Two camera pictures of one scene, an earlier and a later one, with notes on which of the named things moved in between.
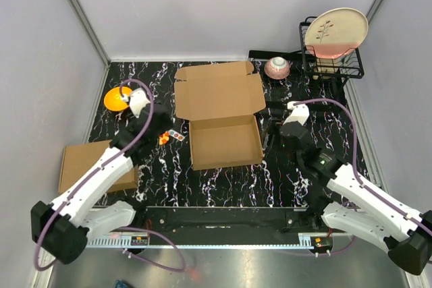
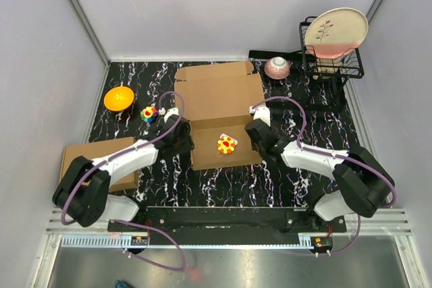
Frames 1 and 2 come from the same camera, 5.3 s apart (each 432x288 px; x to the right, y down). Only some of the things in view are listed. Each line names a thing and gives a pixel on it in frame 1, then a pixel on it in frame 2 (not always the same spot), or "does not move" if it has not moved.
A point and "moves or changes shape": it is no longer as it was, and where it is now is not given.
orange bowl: [113, 98] does not move
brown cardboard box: [219, 102] does not move
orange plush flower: [164, 137] moves or changes shape
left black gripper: [169, 123] -> [188, 145]
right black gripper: [272, 128] -> [254, 146]
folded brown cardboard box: [75, 157] does not move
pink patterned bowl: [277, 68] does not move
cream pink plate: [334, 33] does not move
